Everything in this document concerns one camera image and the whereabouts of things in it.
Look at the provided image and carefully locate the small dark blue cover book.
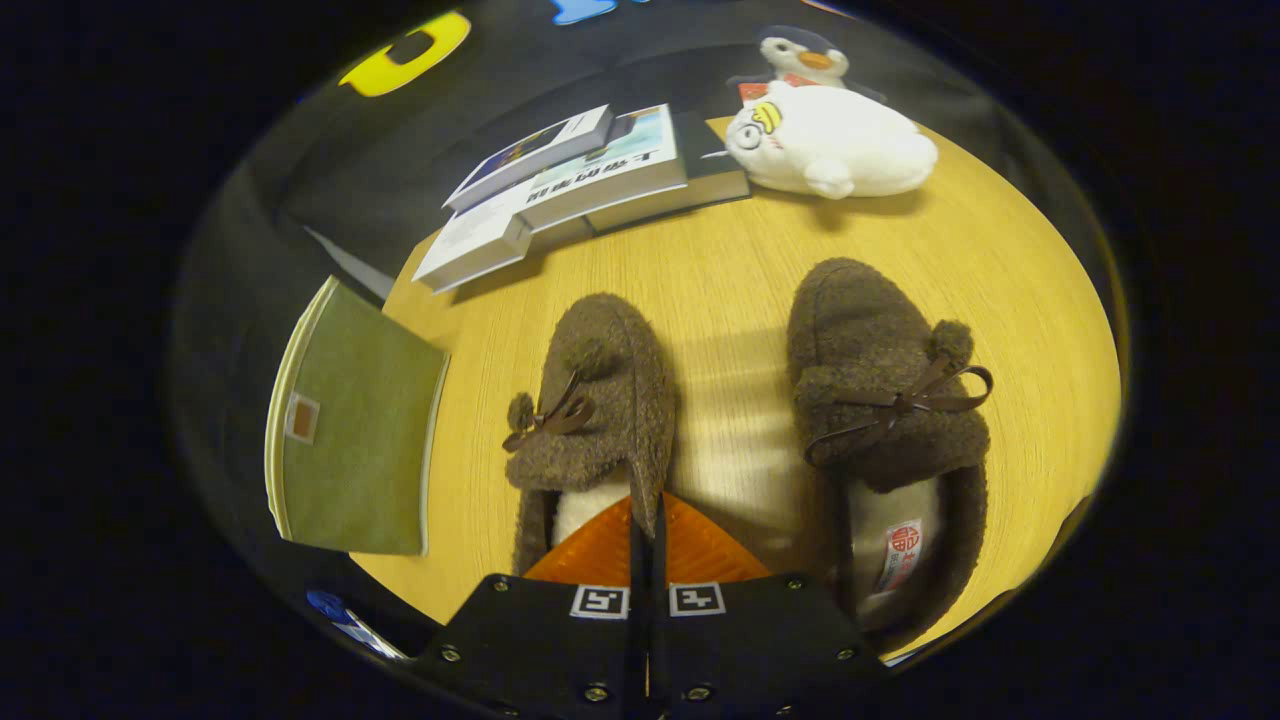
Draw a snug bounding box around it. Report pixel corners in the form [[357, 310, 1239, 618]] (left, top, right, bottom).
[[443, 104, 616, 214]]

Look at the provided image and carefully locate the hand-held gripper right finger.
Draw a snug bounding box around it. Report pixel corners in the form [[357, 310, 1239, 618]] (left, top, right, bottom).
[[648, 490, 886, 719]]

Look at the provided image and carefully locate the brown fuzzy slipper shoe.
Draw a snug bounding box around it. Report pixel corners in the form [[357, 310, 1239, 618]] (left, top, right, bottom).
[[786, 257, 995, 653], [502, 292, 681, 578]]

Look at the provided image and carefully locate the white cover book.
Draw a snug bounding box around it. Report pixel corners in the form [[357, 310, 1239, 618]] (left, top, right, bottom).
[[412, 190, 591, 295]]

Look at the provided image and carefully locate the blue object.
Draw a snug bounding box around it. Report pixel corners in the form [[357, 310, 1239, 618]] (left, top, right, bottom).
[[305, 589, 406, 661]]

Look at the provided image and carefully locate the green fabric storage box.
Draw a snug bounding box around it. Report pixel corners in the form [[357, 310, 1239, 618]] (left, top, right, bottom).
[[264, 275, 451, 558]]

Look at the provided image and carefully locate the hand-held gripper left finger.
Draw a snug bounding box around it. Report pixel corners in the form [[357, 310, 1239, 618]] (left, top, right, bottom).
[[410, 492, 641, 719]]

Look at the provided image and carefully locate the penguin plush toy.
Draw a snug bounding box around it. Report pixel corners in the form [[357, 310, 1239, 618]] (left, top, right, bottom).
[[728, 25, 886, 106]]

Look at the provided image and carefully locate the black cover book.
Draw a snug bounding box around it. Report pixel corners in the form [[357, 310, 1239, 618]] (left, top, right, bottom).
[[585, 110, 751, 237]]

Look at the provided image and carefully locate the white seal plush toy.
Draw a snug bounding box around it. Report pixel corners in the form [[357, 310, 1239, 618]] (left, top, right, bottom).
[[724, 82, 939, 200]]

